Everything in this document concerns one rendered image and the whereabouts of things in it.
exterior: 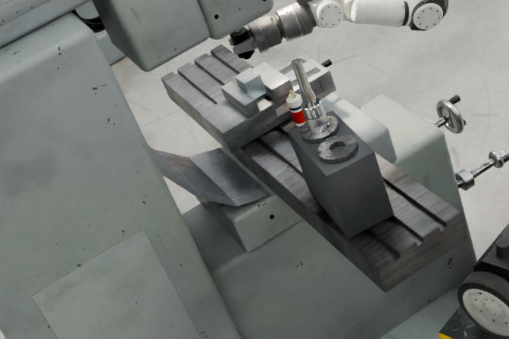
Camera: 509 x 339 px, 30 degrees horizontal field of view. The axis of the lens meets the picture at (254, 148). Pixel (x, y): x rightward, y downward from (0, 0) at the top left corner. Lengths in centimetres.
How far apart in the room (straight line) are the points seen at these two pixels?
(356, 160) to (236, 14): 51
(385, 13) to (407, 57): 207
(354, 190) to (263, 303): 67
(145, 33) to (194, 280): 64
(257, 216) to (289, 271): 23
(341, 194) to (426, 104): 216
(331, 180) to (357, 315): 89
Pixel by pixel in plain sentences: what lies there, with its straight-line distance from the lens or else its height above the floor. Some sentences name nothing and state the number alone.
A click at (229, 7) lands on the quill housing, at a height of 138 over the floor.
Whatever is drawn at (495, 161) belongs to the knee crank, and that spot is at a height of 54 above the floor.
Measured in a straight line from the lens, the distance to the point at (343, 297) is 280.
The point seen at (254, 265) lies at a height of 71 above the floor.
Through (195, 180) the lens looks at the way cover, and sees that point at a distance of 252.
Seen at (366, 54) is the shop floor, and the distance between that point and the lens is 468.
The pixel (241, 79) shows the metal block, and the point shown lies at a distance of 257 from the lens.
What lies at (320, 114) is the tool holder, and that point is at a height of 120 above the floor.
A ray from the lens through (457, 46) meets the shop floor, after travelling 455.
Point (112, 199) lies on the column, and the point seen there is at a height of 116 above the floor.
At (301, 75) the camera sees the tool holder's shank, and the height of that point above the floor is 131.
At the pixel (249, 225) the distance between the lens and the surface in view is 248.
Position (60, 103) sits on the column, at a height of 144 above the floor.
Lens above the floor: 235
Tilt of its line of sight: 33 degrees down
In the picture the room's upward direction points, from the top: 22 degrees counter-clockwise
